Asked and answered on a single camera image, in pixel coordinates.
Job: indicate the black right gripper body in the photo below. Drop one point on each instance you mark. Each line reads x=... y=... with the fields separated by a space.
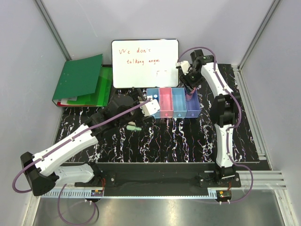
x=193 y=78

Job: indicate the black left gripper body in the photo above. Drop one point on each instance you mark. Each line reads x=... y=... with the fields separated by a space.
x=137 y=116

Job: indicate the small white eraser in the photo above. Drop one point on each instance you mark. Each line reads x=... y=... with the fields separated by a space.
x=132 y=124

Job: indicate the light blue bin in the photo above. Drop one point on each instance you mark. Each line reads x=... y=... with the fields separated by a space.
x=152 y=92
x=179 y=103

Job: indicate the purple plastic bin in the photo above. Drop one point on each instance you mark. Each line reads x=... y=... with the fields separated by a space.
x=193 y=107

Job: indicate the pink plastic bin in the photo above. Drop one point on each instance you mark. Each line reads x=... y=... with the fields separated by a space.
x=166 y=102

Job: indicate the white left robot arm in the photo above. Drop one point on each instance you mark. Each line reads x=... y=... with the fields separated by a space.
x=45 y=170

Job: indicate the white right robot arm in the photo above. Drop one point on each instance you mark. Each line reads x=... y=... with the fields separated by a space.
x=225 y=112

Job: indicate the green translucent file folder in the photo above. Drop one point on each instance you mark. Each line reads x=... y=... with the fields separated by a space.
x=102 y=92

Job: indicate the green highlighter pen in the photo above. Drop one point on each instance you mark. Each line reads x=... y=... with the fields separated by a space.
x=133 y=128

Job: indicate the white dry-erase board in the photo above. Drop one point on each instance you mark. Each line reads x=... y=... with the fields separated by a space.
x=145 y=63

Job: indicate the black marble pattern mat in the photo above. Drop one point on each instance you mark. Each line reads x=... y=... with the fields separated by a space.
x=167 y=140

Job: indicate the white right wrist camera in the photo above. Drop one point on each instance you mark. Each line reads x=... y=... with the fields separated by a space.
x=184 y=66

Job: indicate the green ring binder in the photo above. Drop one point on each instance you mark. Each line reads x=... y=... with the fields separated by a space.
x=78 y=81

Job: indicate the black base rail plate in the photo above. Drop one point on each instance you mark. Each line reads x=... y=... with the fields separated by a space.
x=159 y=179

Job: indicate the aluminium frame rail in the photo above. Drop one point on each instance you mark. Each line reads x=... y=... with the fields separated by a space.
x=258 y=180

